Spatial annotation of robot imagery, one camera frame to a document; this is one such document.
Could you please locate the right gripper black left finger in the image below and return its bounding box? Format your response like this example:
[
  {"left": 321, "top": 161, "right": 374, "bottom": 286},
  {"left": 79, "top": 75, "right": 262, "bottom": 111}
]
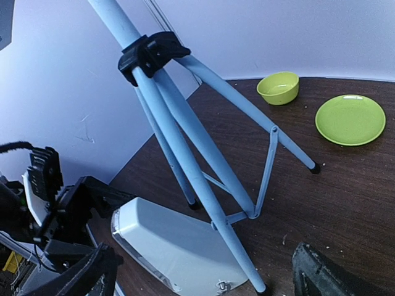
[{"left": 46, "top": 243, "right": 123, "bottom": 295}]

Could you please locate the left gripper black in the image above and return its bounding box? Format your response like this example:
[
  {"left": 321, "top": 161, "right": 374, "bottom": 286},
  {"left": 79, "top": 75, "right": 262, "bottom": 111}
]
[{"left": 1, "top": 176, "right": 136, "bottom": 268}]

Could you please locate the green plastic bowl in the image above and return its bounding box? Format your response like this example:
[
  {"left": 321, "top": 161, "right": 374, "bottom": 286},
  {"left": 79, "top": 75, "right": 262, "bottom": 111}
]
[{"left": 256, "top": 72, "right": 299, "bottom": 105}]

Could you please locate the grey metronome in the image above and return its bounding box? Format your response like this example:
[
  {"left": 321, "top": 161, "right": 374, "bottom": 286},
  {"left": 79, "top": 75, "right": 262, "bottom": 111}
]
[{"left": 111, "top": 197, "right": 247, "bottom": 296}]

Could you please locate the white perforated music stand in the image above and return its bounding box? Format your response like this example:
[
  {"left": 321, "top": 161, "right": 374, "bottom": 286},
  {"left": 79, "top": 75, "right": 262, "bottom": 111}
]
[{"left": 91, "top": 1, "right": 320, "bottom": 295}]

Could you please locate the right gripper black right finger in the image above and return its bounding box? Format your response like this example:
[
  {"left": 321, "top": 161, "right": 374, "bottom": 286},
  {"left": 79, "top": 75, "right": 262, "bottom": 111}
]
[{"left": 292, "top": 242, "right": 389, "bottom": 296}]

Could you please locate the green plastic plate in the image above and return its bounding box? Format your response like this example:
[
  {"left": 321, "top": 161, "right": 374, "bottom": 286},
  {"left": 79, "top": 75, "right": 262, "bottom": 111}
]
[{"left": 315, "top": 94, "right": 386, "bottom": 147}]

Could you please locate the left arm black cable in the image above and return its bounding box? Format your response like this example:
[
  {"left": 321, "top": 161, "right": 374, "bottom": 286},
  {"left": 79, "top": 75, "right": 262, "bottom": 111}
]
[{"left": 0, "top": 141, "right": 33, "bottom": 155}]

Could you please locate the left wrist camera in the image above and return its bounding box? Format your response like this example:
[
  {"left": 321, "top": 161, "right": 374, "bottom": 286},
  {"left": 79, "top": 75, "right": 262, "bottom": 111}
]
[{"left": 22, "top": 147, "right": 64, "bottom": 226}]

